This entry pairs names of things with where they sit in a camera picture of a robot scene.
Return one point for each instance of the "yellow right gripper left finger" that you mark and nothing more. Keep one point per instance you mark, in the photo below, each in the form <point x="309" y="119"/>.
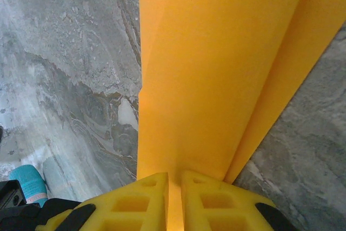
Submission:
<point x="121" y="206"/>

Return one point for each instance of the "orange paper sheet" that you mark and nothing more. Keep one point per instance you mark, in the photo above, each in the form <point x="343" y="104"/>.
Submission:
<point x="216" y="52"/>

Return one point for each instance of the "teal marker pen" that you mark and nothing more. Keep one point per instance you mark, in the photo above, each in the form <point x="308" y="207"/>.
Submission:
<point x="29" y="185"/>

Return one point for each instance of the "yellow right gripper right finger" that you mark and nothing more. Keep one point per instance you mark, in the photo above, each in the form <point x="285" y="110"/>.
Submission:
<point x="216" y="206"/>

